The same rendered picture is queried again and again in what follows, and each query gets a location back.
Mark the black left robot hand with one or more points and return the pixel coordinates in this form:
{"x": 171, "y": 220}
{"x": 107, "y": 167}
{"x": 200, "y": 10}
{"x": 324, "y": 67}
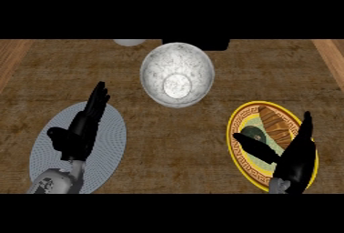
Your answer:
{"x": 84, "y": 127}

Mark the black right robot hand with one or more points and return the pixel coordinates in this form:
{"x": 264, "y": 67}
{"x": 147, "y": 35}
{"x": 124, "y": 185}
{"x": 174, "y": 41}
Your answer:
{"x": 298, "y": 157}

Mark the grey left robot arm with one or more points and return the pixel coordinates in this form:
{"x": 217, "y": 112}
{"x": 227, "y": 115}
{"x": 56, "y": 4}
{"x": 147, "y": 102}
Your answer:
{"x": 57, "y": 180}

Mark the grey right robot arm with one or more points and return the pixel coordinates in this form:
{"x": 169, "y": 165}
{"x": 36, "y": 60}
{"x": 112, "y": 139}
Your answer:
{"x": 279, "y": 185}

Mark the yellow-rimmed patterned plate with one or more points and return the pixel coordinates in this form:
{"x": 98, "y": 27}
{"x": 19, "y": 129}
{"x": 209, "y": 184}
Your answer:
{"x": 252, "y": 157}

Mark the brown striped squash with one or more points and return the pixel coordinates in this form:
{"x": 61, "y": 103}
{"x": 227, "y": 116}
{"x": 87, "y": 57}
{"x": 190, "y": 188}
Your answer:
{"x": 274, "y": 126}

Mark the white marble bowl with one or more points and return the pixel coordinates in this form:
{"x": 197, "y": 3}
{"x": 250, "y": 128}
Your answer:
{"x": 178, "y": 74}

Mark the grey oval placemat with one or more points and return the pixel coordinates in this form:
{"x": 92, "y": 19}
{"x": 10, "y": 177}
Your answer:
{"x": 106, "y": 142}

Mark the pale round object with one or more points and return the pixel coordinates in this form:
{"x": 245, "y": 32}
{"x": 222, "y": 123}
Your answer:
{"x": 129, "y": 42}

